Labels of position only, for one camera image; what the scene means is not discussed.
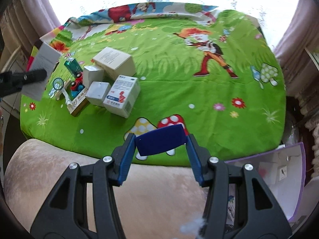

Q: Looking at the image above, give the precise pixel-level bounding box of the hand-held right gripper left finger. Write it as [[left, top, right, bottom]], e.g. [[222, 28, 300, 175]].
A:
[[30, 132, 136, 239]]

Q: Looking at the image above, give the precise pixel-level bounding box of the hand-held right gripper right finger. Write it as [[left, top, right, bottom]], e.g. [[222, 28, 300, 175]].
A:
[[186, 133, 292, 239]]

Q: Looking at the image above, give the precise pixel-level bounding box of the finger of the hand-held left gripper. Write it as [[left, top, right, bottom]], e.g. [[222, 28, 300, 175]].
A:
[[0, 69, 48, 97]]

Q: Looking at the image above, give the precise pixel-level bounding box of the navy blue box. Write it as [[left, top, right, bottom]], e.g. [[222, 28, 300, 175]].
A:
[[136, 124, 188, 157]]

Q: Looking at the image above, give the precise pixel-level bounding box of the red and blue toy car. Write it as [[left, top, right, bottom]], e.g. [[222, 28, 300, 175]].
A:
[[69, 73, 85, 97]]

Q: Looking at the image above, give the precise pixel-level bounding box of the large cream box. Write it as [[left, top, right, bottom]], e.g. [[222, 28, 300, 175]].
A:
[[92, 46, 137, 80]]

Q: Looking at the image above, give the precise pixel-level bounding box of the purple cardboard box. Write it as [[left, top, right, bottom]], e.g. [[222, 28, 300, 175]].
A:
[[224, 142, 307, 229]]

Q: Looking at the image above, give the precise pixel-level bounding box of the white carved dresser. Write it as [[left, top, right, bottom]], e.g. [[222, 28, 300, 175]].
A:
[[0, 45, 33, 130]]

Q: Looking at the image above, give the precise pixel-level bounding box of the teal green box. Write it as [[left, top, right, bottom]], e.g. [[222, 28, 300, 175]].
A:
[[64, 57, 83, 74]]

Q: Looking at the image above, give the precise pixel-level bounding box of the small plain white box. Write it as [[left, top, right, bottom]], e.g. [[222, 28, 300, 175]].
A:
[[83, 65, 105, 90], [85, 81, 111, 107]]

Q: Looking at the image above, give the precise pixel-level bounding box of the white box red figure print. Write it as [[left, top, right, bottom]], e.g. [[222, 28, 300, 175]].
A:
[[103, 75, 141, 119]]

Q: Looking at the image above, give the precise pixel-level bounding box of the pink curtain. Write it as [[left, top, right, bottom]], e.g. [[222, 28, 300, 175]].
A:
[[273, 0, 319, 58], [0, 0, 63, 63]]

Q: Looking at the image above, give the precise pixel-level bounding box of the green cartoon printed bedsheet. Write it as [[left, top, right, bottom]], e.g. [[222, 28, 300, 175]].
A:
[[20, 1, 287, 167]]

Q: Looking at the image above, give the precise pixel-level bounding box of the beige plush cushion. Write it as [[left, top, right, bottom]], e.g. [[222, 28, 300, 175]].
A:
[[4, 138, 212, 239]]

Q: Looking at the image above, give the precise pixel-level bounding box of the beige knitted cloth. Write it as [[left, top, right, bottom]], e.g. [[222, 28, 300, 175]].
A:
[[298, 96, 319, 142]]

